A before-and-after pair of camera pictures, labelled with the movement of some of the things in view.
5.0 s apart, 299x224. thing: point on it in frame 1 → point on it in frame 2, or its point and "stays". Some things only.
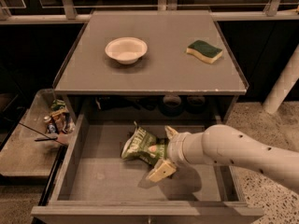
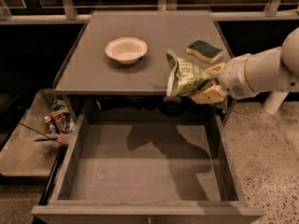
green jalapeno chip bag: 142,145 → 183,79
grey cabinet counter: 166,68 stays
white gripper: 175,149 → 234,77
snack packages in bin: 60,113 stays
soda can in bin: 50,125 stays
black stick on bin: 44,139 stays
